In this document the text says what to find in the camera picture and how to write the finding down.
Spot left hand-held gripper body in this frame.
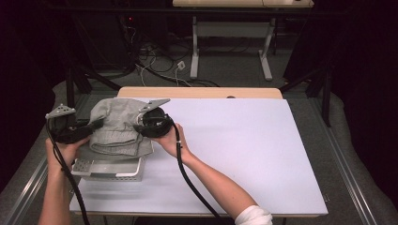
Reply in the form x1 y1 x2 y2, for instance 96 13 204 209
44 103 95 145

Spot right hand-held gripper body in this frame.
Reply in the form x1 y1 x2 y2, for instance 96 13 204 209
138 97 175 139

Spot grey pants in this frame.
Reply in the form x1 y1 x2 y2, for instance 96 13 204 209
88 97 155 158

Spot white perforated plastic basket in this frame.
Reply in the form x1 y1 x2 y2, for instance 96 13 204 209
70 137 154 183

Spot person's left hand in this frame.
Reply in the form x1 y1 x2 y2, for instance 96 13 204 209
45 136 91 173

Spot person's right hand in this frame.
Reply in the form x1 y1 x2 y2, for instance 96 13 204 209
152 122 192 164

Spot white table mat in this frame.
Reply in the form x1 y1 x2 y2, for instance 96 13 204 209
69 97 329 217

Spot wooden desk with white legs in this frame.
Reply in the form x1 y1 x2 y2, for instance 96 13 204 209
172 0 315 83

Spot white sleeve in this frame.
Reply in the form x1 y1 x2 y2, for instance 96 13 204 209
234 204 274 225

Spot black metal frame stand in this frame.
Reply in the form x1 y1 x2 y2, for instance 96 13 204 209
279 67 333 128
63 64 122 124

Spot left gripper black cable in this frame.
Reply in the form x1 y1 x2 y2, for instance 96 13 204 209
45 118 92 225

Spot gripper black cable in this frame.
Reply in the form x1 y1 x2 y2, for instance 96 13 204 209
167 114 223 220
45 118 92 225

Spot white floor cable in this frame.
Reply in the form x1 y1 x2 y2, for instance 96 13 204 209
137 46 192 88

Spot bundle of black floor cables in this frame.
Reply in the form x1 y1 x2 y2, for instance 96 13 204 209
118 15 220 88

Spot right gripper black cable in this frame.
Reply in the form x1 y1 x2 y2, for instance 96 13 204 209
167 114 223 220

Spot aluminium floor rail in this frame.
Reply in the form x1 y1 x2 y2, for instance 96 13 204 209
308 97 381 225
0 93 92 225

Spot black horizontal frame bar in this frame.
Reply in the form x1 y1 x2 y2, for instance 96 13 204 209
40 7 349 19

